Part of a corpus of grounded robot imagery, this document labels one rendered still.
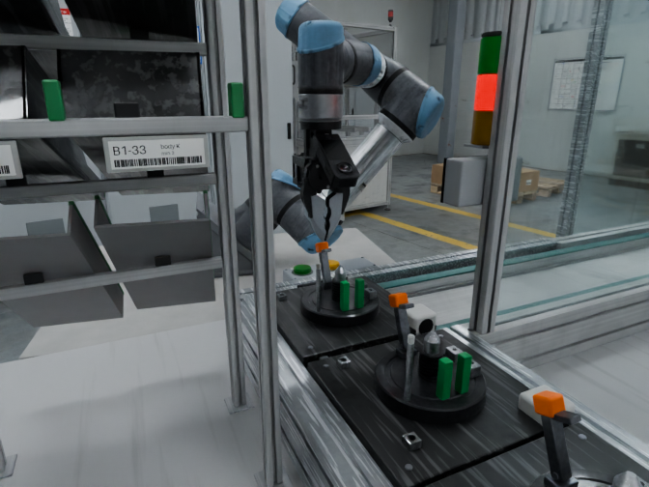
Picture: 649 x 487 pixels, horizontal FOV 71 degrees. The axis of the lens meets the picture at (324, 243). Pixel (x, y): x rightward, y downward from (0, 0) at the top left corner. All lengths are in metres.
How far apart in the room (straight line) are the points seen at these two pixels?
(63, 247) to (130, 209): 3.11
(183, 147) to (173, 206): 3.33
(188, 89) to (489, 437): 0.49
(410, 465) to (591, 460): 0.19
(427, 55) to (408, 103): 10.52
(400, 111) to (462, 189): 0.51
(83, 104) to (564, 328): 0.83
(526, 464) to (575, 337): 0.47
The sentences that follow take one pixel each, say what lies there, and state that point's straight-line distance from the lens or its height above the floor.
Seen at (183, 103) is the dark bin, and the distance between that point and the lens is 0.49.
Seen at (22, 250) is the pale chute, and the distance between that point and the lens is 0.60.
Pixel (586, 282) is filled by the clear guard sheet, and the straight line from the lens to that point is 0.97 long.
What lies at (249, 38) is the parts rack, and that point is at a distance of 0.45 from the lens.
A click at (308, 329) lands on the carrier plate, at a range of 0.75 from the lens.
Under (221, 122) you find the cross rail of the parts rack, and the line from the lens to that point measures 0.45.
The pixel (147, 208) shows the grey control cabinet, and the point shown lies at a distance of 3.72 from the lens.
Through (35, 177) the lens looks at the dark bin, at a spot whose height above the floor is 1.24.
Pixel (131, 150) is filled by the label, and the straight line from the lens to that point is 0.43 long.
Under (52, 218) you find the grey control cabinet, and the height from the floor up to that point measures 0.53.
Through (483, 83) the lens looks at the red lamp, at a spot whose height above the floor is 1.35.
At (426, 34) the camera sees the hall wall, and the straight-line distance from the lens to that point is 11.69.
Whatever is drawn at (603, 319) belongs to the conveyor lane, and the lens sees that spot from 1.03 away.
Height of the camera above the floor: 1.33
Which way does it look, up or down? 18 degrees down
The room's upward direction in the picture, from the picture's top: straight up
